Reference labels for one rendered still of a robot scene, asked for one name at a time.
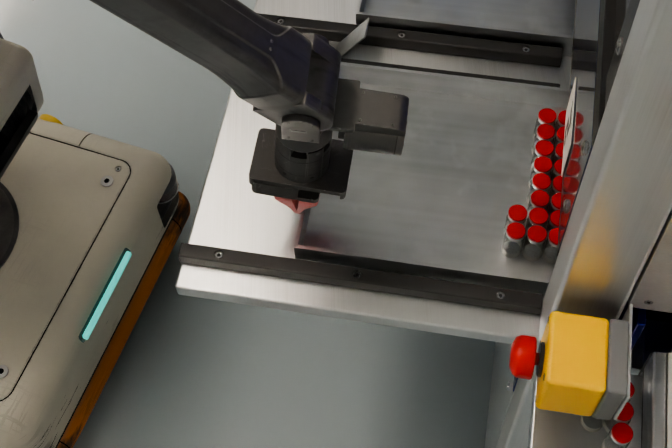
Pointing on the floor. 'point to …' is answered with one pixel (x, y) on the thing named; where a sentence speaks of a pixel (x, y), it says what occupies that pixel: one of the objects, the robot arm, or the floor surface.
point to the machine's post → (617, 185)
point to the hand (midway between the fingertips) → (298, 204)
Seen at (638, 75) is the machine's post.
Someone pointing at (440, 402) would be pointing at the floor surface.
